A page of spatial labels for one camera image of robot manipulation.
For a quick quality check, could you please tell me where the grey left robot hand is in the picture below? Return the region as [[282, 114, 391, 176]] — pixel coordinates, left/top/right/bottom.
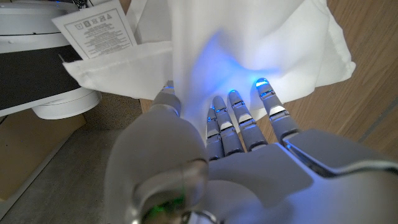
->
[[104, 77, 398, 224]]

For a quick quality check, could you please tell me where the white cloth towel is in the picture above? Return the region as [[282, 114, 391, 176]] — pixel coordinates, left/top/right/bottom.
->
[[51, 0, 357, 141]]

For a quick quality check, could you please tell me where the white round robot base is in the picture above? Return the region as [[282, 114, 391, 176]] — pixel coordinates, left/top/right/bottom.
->
[[0, 0, 103, 121]]

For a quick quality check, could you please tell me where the brown flat board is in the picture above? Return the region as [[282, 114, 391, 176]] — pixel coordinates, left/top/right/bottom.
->
[[0, 108, 87, 202]]

